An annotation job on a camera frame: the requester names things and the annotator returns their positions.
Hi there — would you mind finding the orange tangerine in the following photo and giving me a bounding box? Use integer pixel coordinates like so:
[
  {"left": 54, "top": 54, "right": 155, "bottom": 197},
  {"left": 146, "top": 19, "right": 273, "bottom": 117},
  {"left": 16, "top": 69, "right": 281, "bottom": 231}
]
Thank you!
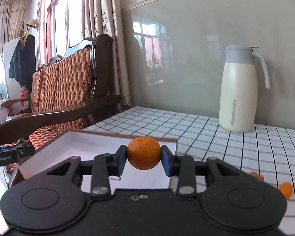
[
  {"left": 278, "top": 182, "right": 293, "bottom": 200},
  {"left": 127, "top": 136, "right": 161, "bottom": 170}
]

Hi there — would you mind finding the white cardboard box tray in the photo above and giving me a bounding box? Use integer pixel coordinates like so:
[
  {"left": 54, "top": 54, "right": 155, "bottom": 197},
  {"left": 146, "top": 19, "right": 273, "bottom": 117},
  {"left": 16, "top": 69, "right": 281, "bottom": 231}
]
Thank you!
[{"left": 9, "top": 129, "right": 171, "bottom": 191}]

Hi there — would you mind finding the wooden armchair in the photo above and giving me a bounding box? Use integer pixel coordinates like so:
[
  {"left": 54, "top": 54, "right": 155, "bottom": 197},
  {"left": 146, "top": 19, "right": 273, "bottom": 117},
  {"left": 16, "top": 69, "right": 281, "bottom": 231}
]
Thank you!
[{"left": 0, "top": 95, "right": 31, "bottom": 123}]

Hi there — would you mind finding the shrivelled orange fruit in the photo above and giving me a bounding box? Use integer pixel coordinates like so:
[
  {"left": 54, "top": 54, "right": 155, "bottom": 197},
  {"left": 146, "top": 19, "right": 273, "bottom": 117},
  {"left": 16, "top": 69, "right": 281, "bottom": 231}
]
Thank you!
[{"left": 250, "top": 171, "right": 264, "bottom": 182}]

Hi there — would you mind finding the wooden wicker sofa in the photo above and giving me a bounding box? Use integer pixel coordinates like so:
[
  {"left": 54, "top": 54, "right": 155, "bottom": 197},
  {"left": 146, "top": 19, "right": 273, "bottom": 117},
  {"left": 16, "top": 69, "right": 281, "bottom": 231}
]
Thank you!
[{"left": 0, "top": 37, "right": 121, "bottom": 149}]

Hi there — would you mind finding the cream thermos jug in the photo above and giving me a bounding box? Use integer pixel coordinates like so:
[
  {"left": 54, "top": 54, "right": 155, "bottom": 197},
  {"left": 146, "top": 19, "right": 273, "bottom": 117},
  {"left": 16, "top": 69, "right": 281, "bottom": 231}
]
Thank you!
[{"left": 218, "top": 45, "right": 270, "bottom": 133}]

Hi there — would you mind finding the black hanging jacket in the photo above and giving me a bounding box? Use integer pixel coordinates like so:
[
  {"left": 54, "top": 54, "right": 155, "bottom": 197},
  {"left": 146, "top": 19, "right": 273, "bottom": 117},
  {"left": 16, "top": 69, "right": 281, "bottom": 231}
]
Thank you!
[{"left": 9, "top": 34, "right": 36, "bottom": 94}]

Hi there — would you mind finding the checkered white tablecloth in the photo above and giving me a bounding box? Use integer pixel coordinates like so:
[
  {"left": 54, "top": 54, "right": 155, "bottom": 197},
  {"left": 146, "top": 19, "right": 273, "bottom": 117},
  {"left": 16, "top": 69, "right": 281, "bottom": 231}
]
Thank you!
[{"left": 87, "top": 106, "right": 295, "bottom": 235}]

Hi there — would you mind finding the straw hat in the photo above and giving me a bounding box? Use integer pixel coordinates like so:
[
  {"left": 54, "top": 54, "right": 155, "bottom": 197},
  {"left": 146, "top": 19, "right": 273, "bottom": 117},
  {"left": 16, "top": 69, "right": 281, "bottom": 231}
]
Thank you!
[{"left": 25, "top": 19, "right": 36, "bottom": 29}]

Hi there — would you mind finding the far beige curtain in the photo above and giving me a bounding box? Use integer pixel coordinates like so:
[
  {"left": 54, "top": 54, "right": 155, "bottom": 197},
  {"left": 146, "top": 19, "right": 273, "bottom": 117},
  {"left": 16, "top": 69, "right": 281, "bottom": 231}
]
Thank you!
[{"left": 0, "top": 0, "right": 31, "bottom": 60}]

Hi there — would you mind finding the beige curtain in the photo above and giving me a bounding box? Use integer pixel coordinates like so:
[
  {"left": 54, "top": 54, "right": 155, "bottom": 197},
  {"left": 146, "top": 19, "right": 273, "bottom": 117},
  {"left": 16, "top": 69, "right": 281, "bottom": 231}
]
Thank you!
[
  {"left": 0, "top": 0, "right": 31, "bottom": 60},
  {"left": 81, "top": 0, "right": 132, "bottom": 109}
]

